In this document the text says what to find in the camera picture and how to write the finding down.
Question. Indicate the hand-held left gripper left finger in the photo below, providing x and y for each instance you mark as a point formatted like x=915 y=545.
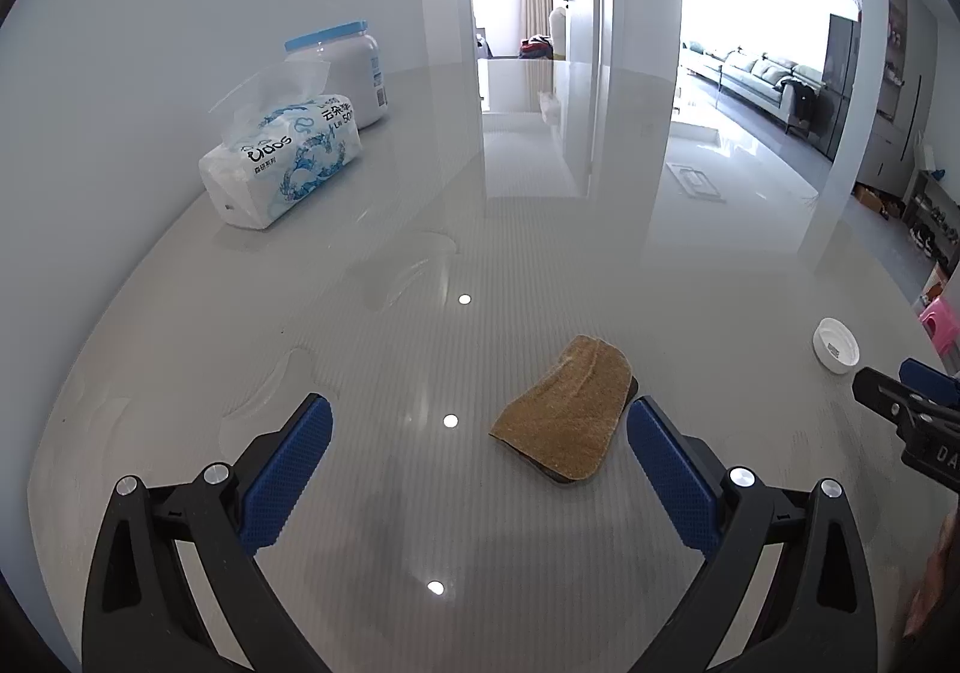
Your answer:
x=289 y=478

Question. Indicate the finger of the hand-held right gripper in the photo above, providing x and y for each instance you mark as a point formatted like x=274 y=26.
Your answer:
x=926 y=373
x=881 y=392

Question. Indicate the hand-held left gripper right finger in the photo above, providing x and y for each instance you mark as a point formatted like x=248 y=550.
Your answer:
x=675 y=485

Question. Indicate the white bottle cap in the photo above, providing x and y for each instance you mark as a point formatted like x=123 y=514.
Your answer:
x=835 y=343

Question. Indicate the brown scouring pad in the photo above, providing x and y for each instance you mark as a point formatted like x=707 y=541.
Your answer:
x=562 y=410

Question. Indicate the person's right hand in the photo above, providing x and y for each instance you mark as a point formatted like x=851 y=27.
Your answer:
x=934 y=575

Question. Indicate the pink plastic stool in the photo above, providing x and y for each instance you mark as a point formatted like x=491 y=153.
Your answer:
x=941 y=324

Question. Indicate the shoe rack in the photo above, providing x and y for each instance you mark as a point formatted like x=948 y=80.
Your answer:
x=937 y=208

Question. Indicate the cardboard box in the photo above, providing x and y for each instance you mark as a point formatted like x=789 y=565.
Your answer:
x=877 y=201

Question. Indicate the white floor scale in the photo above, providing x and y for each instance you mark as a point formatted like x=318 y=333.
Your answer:
x=696 y=182

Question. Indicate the tall white cabinet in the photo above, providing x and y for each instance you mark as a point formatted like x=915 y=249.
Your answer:
x=889 y=81

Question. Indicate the blue patterned tissue pack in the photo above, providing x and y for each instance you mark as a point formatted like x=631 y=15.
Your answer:
x=285 y=156

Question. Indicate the light grey sofa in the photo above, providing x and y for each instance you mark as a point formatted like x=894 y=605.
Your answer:
x=757 y=81

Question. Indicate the white jar with blue lid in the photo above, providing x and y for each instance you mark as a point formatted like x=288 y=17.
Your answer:
x=345 y=73

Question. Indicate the red bag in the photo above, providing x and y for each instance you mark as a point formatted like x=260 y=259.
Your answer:
x=534 y=48

